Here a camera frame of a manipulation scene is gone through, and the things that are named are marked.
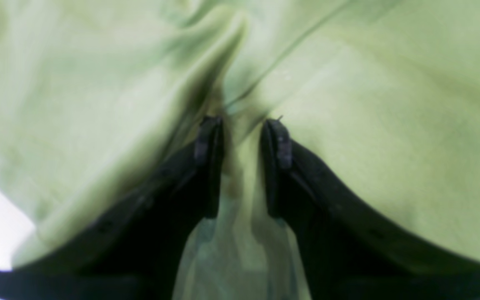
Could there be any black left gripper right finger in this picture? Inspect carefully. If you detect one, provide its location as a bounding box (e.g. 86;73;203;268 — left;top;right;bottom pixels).
260;119;480;300

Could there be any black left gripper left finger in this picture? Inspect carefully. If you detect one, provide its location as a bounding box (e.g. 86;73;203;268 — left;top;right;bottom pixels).
0;117;224;300

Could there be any green t-shirt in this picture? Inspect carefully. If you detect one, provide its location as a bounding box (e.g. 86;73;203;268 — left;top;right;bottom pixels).
0;0;480;300

